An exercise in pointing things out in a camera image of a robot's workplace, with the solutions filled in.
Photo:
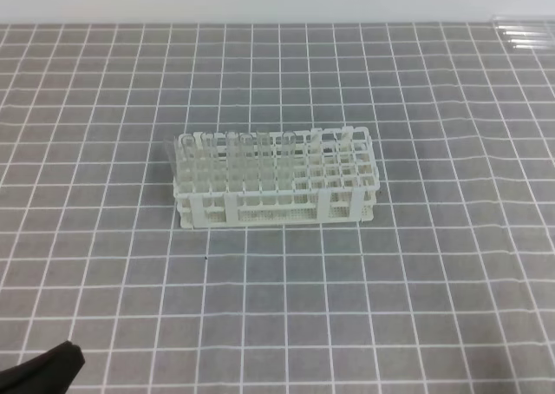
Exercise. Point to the clear glass test tube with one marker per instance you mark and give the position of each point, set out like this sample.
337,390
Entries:
286,166

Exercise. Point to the clear test tube in rack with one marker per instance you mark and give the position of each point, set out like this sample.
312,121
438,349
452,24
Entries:
265,160

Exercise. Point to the white plastic test tube rack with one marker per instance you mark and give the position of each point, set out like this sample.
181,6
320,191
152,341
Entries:
216,179

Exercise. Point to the grey checked tablecloth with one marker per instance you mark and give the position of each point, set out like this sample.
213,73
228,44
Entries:
449,289

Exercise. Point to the clear spare test tubes pile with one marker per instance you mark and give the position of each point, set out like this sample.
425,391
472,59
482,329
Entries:
526,32

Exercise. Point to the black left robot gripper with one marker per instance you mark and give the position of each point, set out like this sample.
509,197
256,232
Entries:
51,372

